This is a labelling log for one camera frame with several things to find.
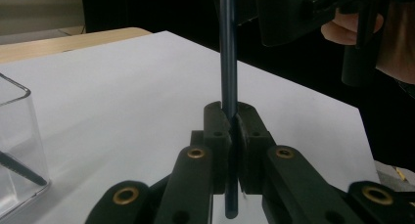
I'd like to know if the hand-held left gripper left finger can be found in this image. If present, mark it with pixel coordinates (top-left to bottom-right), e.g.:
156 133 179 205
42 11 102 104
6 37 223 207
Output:
190 101 234 196

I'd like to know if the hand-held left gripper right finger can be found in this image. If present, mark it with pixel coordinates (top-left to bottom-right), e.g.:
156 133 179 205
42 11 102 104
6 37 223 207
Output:
234 101 278 196

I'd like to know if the dark pencil with orange end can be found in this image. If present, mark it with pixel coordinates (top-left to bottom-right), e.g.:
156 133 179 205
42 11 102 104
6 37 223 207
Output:
0 151 49 187
218 0 240 220

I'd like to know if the clear acrylic organizer box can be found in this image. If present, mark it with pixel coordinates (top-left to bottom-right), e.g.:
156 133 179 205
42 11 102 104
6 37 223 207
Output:
0 71 52 220

